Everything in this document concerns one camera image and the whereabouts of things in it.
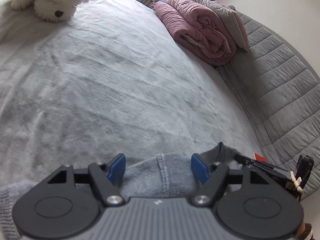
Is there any pink and grey pillow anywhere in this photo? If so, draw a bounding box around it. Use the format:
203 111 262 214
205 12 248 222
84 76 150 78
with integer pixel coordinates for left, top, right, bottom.
193 0 249 51

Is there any grey bed sheet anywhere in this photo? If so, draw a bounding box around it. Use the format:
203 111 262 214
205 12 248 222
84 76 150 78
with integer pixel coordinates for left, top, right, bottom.
1 0 260 185

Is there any person's right hand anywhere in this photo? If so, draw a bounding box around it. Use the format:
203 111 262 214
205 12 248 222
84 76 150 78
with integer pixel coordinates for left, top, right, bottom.
296 223 314 240

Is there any grey quilted headboard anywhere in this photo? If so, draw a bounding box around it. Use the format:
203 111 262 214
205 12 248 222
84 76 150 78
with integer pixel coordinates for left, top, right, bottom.
217 14 319 197

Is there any pink folded quilt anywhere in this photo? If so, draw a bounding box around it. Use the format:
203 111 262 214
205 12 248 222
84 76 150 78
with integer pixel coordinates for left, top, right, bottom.
153 0 236 67

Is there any grey knit sweater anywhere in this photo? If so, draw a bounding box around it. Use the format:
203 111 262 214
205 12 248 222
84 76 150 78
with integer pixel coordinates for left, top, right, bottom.
0 141 245 240

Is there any red card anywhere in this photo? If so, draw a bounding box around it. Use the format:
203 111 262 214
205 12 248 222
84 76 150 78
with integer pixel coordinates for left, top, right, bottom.
253 153 267 164

